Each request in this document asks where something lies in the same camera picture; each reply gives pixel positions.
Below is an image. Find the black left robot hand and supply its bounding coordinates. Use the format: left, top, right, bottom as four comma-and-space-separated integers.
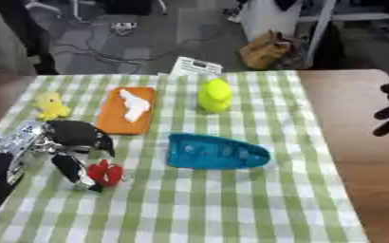
42, 120, 117, 193

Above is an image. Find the red toy fruit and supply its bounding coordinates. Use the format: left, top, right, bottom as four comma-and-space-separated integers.
86, 159, 127, 188

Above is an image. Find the yellow soft toy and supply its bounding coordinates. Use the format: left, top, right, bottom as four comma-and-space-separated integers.
33, 91, 72, 122

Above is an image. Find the orange rectangular tray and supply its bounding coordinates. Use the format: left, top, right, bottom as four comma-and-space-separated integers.
95, 86, 158, 136

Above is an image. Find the white table leg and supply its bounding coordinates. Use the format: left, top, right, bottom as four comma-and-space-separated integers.
304, 0, 338, 66

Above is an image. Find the white power strip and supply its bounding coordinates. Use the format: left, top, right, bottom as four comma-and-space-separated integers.
108, 22, 139, 36

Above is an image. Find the person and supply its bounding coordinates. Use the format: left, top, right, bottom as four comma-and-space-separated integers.
0, 0, 61, 76

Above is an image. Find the white plastic basket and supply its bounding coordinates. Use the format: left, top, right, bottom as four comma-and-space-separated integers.
168, 56, 225, 79

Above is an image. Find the blue toy boat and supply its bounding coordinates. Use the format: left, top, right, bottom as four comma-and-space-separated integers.
166, 133, 273, 171

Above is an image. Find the brown bag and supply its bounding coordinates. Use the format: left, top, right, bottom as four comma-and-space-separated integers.
237, 28, 301, 70

